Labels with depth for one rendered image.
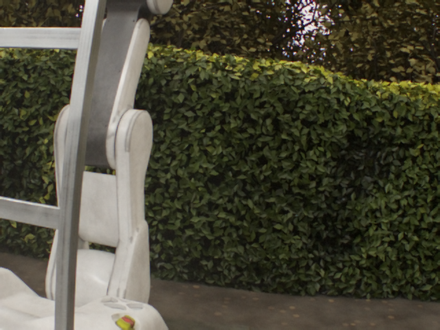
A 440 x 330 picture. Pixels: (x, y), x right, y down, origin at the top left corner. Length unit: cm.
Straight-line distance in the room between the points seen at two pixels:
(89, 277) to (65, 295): 71
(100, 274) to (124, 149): 33
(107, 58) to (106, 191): 33
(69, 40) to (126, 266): 80
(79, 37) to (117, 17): 76
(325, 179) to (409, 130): 44
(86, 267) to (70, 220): 75
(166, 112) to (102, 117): 108
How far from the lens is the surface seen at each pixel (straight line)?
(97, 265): 155
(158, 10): 156
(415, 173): 269
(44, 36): 86
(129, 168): 145
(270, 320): 229
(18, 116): 279
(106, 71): 152
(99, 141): 146
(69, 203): 81
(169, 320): 214
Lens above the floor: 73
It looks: 2 degrees down
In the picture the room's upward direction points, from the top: 6 degrees clockwise
